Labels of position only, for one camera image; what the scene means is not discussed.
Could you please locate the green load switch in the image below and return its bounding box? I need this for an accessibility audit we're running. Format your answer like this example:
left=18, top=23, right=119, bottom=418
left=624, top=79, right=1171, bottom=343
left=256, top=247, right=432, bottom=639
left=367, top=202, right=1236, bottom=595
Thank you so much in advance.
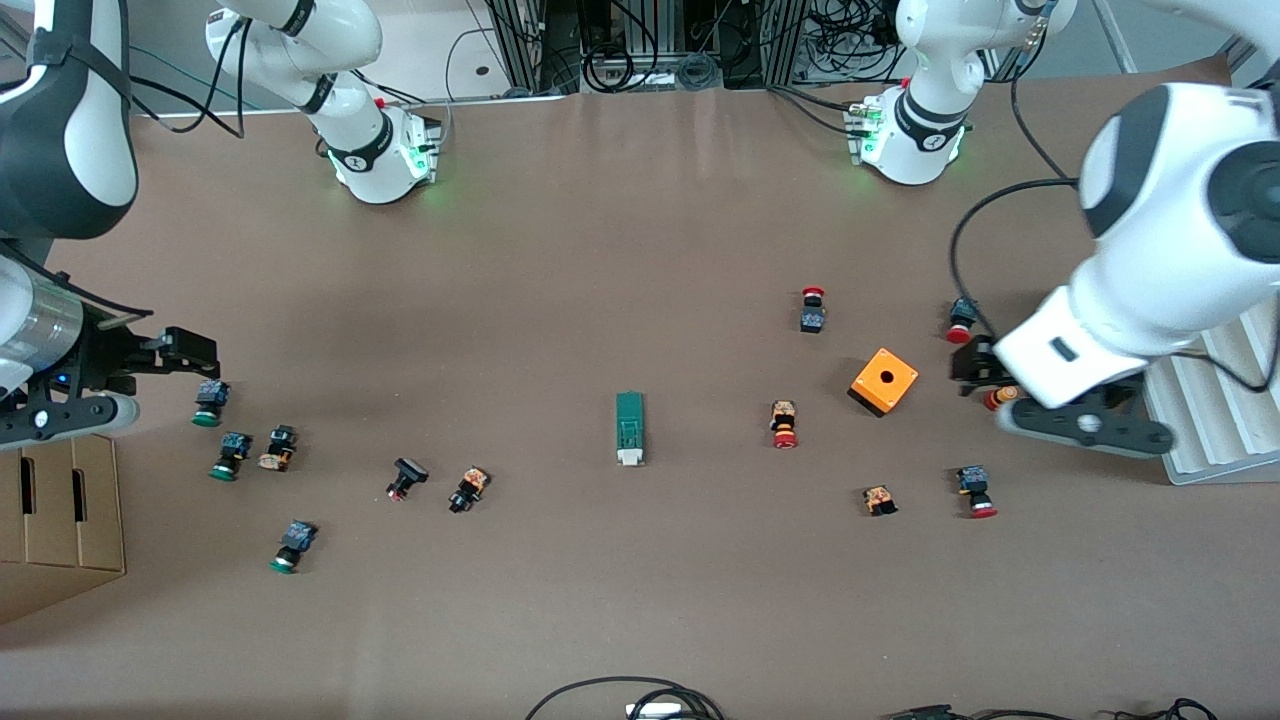
left=614, top=391, right=648, bottom=468

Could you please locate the green push button blue block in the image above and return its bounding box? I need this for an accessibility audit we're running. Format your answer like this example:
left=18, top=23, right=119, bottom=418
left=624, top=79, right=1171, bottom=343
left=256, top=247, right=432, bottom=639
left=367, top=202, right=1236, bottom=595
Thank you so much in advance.
left=191, top=378, right=233, bottom=429
left=208, top=431, right=253, bottom=483
left=268, top=520, right=319, bottom=576

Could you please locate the black push button orange block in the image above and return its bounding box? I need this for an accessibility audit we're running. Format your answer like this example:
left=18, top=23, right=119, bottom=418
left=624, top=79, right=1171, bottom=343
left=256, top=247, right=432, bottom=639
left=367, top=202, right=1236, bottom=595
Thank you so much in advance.
left=447, top=466, right=492, bottom=515
left=257, top=424, right=299, bottom=473

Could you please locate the brown cardboard box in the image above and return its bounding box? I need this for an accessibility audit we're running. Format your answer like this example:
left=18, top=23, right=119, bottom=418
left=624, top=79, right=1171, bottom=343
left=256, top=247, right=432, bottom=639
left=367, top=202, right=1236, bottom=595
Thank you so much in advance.
left=0, top=432, right=127, bottom=626

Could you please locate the white ridged tray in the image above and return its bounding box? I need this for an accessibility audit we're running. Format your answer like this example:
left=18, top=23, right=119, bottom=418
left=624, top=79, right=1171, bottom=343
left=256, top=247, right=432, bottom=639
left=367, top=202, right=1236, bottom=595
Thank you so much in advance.
left=1140, top=300, right=1280, bottom=487

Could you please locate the black square push button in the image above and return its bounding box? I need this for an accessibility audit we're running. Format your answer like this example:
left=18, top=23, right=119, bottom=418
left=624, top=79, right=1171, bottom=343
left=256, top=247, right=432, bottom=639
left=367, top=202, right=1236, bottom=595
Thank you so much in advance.
left=386, top=457, right=430, bottom=502

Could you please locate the orange button enclosure box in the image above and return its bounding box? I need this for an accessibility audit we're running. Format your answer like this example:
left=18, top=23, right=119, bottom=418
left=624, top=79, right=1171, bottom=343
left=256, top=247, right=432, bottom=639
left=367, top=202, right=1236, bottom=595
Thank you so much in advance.
left=847, top=347, right=920, bottom=419

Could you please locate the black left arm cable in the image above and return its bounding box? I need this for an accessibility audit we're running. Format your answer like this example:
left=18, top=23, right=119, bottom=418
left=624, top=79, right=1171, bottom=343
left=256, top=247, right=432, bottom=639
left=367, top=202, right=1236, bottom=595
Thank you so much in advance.
left=948, top=50, right=1086, bottom=346

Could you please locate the black cable with connector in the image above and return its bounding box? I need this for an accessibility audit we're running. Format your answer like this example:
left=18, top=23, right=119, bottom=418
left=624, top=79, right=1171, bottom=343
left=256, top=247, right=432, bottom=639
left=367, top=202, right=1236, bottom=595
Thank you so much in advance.
left=880, top=698, right=1221, bottom=720

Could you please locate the black cable tangle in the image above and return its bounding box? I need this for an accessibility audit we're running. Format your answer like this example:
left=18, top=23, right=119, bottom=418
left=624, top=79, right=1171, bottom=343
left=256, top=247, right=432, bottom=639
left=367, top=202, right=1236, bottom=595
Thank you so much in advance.
left=810, top=0, right=901, bottom=83

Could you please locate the aluminium profile frame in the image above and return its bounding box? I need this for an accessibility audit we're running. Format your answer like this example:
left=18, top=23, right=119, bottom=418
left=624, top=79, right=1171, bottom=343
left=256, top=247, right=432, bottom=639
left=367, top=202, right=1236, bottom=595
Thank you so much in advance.
left=488, top=0, right=549, bottom=93
left=760, top=0, right=813, bottom=89

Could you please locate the black coiled cable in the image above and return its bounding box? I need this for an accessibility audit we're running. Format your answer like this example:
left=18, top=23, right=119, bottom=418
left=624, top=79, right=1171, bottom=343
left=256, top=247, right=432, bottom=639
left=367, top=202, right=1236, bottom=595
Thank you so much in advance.
left=583, top=40, right=636, bottom=94

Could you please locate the black cable loop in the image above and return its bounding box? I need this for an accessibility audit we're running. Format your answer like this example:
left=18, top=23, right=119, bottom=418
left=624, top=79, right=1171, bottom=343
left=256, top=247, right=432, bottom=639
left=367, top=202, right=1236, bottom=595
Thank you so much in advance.
left=524, top=676, right=726, bottom=720

